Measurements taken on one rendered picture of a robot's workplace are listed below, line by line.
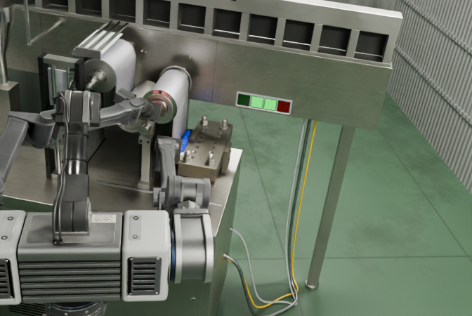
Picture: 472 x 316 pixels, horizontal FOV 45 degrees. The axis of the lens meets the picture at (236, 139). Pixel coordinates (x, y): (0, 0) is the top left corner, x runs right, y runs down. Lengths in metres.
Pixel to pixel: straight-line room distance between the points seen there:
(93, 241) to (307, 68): 1.50
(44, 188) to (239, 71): 0.95
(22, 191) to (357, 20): 1.51
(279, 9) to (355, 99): 0.51
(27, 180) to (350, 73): 1.41
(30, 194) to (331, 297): 1.77
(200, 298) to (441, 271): 1.80
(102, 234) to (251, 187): 2.91
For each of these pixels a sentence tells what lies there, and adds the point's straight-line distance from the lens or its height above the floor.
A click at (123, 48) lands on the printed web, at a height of 1.40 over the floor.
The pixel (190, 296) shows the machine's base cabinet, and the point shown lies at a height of 0.54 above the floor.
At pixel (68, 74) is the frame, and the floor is 1.38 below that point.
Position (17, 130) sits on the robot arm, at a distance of 1.70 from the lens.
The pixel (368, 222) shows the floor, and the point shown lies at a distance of 3.95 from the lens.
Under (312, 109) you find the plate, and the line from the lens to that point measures 2.53.
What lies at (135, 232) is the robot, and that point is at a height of 1.53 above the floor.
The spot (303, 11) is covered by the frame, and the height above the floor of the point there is 1.62.
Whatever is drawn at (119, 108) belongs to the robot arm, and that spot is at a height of 1.39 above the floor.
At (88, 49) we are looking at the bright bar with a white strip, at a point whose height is 1.46.
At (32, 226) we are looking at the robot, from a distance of 1.24.
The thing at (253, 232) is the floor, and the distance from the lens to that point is 3.65.
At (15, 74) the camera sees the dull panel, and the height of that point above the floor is 1.11.
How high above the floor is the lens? 2.30
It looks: 30 degrees down
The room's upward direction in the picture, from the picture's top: 7 degrees clockwise
